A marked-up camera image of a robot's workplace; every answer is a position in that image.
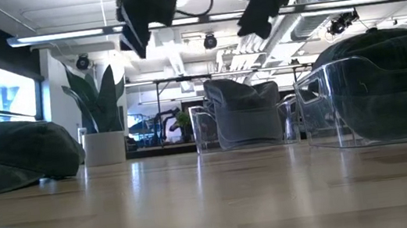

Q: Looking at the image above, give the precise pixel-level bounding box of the grey baseball cap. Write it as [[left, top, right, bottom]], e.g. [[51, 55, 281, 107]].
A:
[[202, 70, 287, 153]]

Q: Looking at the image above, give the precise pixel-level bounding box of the small green background plant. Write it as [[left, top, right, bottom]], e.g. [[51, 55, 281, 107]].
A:
[[174, 109, 195, 144]]

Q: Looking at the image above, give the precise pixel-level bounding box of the black folding table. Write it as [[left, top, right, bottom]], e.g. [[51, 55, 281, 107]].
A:
[[124, 71, 220, 132]]

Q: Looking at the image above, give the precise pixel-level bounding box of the small clear plastic bin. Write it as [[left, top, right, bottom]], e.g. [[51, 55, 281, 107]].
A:
[[187, 91, 304, 157]]

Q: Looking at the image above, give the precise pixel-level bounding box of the white round plant pot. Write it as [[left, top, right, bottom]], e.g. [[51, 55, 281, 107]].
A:
[[80, 128, 130, 169]]

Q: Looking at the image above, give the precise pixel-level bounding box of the dark green baseball cap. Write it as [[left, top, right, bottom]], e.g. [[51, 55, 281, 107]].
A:
[[308, 23, 407, 150], [0, 111, 90, 197]]

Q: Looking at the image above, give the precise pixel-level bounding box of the black overhead rig camera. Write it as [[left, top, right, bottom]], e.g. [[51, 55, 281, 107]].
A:
[[325, 8, 362, 37]]

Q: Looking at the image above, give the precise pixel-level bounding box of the large clear plastic bin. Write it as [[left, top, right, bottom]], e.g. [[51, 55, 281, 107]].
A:
[[290, 48, 407, 157]]

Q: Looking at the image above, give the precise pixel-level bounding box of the green snake plant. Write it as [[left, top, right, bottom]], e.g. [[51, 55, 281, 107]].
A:
[[58, 59, 132, 139]]

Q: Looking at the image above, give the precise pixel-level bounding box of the round black ceiling camera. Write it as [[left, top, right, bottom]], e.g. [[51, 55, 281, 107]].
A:
[[74, 52, 93, 72], [201, 32, 220, 51]]

